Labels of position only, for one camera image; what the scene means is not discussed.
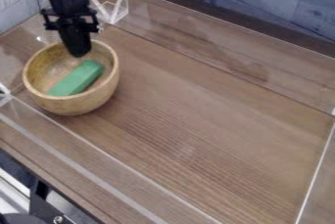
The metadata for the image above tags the clear acrylic back wall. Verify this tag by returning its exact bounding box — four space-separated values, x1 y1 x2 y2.
116 0 335 115

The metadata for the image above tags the clear acrylic corner bracket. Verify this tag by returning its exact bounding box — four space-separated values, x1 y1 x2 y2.
89 0 128 24

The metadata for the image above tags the clear acrylic front wall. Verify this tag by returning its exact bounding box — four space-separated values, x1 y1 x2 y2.
0 91 221 224

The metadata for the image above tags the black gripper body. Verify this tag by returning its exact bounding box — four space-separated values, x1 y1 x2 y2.
40 0 97 33

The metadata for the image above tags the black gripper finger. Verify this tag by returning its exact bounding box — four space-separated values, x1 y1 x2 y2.
57 29 71 51
65 29 91 58

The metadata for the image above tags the clear acrylic wall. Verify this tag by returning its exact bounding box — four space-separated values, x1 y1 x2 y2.
0 91 221 224
116 0 335 115

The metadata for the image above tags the wooden bowl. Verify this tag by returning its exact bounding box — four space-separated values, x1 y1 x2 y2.
22 40 120 115

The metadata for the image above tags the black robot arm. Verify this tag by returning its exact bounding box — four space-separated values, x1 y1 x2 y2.
40 0 99 58

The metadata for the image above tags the green rectangular stick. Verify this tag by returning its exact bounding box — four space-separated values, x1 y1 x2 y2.
45 60 103 97

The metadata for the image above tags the black table frame bracket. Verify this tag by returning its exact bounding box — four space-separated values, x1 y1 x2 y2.
28 181 76 224

